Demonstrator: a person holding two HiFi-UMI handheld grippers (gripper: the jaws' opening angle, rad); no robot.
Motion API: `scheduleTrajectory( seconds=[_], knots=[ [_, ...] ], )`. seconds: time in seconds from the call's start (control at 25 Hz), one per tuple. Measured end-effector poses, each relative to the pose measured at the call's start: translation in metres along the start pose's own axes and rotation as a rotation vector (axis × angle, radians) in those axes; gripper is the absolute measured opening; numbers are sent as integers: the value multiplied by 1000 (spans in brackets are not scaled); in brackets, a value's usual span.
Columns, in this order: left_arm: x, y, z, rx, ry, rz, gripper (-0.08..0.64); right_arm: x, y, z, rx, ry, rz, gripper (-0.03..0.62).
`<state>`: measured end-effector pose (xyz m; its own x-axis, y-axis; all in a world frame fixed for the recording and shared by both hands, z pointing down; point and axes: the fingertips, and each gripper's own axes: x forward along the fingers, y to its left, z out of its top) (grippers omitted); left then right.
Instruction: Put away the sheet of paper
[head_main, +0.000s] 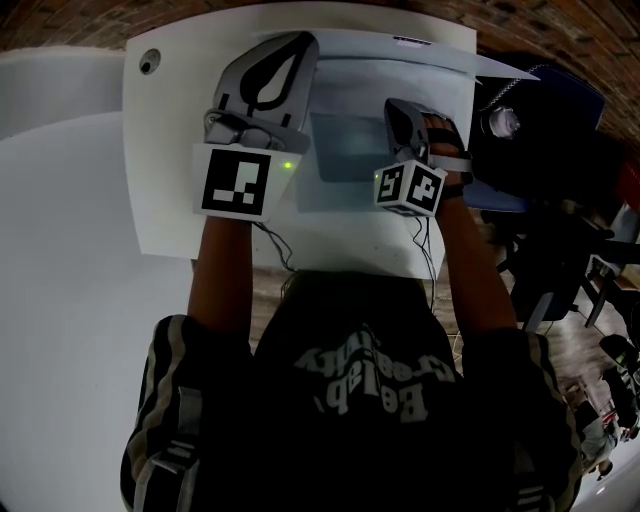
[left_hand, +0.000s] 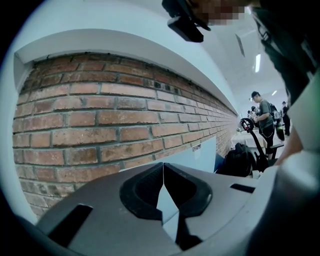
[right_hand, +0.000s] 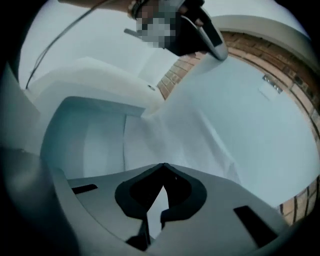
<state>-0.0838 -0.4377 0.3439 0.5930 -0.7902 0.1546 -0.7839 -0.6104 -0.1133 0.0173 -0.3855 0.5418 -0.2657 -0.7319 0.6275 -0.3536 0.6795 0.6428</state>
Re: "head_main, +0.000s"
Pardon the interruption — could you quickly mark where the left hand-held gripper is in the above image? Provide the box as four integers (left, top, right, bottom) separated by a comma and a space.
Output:
192, 31, 321, 223

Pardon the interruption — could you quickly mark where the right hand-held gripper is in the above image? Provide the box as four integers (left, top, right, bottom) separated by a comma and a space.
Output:
372, 97, 450, 218

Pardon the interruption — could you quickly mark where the person's left forearm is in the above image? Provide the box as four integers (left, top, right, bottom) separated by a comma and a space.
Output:
187, 214, 256, 346

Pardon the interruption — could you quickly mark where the person's right forearm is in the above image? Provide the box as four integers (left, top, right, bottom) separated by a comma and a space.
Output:
434, 197, 519, 351

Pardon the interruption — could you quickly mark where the person's right hand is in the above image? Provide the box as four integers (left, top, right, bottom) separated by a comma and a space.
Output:
423, 113, 475, 202

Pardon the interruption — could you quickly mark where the round silver object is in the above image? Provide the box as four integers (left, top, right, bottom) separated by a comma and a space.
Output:
487, 105, 522, 139

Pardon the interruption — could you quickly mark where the white table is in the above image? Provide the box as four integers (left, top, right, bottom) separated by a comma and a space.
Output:
123, 4, 479, 281

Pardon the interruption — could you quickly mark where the blue office chair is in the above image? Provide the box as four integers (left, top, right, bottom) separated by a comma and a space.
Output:
464, 64, 609, 214

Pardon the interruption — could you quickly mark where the red crate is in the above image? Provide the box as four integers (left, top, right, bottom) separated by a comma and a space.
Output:
622, 164, 640, 206

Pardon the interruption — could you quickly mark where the person's green printed shirt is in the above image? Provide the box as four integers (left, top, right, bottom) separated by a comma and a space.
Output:
119, 269, 584, 512

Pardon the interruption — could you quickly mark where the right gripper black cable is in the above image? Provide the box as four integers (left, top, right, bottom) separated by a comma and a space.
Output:
409, 214, 441, 314

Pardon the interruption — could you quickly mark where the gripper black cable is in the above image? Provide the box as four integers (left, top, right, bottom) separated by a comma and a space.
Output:
252, 221, 296, 272
409, 214, 441, 314

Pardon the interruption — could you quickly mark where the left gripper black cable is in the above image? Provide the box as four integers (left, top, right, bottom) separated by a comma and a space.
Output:
252, 221, 296, 272

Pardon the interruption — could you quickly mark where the grey shoulder strap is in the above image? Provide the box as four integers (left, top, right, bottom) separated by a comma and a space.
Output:
132, 387, 204, 512
512, 439, 551, 512

